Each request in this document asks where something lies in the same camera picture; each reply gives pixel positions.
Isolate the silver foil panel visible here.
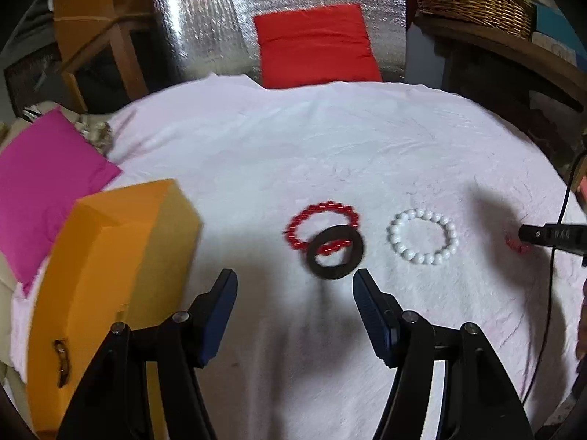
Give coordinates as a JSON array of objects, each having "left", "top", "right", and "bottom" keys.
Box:
[{"left": 153, "top": 0, "right": 406, "bottom": 88}]

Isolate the magenta pillow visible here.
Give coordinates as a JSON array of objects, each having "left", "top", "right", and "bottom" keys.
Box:
[{"left": 0, "top": 107, "right": 122, "bottom": 296}]

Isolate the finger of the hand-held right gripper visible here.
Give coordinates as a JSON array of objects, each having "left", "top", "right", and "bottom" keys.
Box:
[{"left": 518, "top": 222, "right": 587, "bottom": 267}]

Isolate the pink bracelet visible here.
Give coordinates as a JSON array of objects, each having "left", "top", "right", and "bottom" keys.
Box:
[{"left": 504, "top": 234, "right": 530, "bottom": 254}]

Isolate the orange rectangular box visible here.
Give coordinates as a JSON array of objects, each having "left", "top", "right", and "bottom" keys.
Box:
[{"left": 25, "top": 179, "right": 205, "bottom": 440}]

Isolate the red pillow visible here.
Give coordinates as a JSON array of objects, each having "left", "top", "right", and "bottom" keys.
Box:
[{"left": 253, "top": 4, "right": 383, "bottom": 89}]

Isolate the teal box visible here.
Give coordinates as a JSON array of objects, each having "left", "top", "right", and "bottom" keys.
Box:
[{"left": 536, "top": 4, "right": 587, "bottom": 66}]

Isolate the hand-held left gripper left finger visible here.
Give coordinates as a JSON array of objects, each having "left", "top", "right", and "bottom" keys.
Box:
[{"left": 57, "top": 268, "right": 239, "bottom": 440}]

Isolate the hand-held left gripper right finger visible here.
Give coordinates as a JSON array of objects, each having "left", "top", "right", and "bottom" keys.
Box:
[{"left": 352, "top": 268, "right": 535, "bottom": 440}]

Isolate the beige patterned cloth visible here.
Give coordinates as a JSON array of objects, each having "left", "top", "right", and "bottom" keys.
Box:
[{"left": 78, "top": 114, "right": 113, "bottom": 152}]

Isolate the right hand-held gripper cable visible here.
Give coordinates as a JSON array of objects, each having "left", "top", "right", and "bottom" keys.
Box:
[{"left": 520, "top": 149, "right": 587, "bottom": 404}]

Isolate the dark wooden table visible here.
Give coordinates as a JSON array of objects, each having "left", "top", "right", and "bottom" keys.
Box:
[{"left": 413, "top": 11, "right": 587, "bottom": 157}]

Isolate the white bead bracelet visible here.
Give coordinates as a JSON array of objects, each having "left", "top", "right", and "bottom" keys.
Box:
[{"left": 387, "top": 208, "right": 459, "bottom": 267}]

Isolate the black ring bangle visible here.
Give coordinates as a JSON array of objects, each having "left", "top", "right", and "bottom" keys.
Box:
[{"left": 305, "top": 225, "right": 366, "bottom": 280}]

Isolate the red bead bracelet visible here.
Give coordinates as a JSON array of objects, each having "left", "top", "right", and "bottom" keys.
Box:
[{"left": 284, "top": 200, "right": 361, "bottom": 253}]

